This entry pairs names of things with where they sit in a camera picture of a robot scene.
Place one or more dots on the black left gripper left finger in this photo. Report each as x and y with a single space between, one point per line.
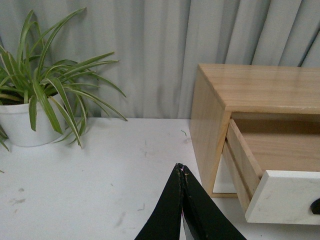
165 221

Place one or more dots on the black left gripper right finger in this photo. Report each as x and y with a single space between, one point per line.
202 219

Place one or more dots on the white drawer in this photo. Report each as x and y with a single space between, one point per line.
229 181
280 163

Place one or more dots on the wooden drawer cabinet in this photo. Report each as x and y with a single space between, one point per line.
223 91

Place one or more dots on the green spider plant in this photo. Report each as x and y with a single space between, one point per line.
62 88

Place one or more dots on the grey curtain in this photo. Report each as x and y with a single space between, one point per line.
158 44

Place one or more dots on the white plant pot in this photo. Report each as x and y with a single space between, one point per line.
15 122

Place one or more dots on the black upper drawer handle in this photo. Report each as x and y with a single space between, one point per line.
315 207

